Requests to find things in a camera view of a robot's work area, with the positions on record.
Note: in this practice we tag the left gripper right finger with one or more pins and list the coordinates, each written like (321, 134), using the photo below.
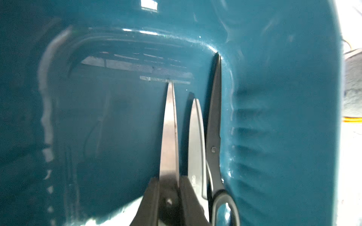
(191, 211)

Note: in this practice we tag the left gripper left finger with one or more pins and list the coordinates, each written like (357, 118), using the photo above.
(147, 213)

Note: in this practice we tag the black grey scissors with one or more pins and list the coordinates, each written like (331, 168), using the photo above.
(169, 164)

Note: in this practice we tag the large black scissors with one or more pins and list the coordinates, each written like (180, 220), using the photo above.
(217, 195)

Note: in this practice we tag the teal plastic storage box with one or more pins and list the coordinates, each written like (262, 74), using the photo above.
(83, 94)

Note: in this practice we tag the grey yellow small toy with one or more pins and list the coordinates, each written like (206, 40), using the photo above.
(352, 101)

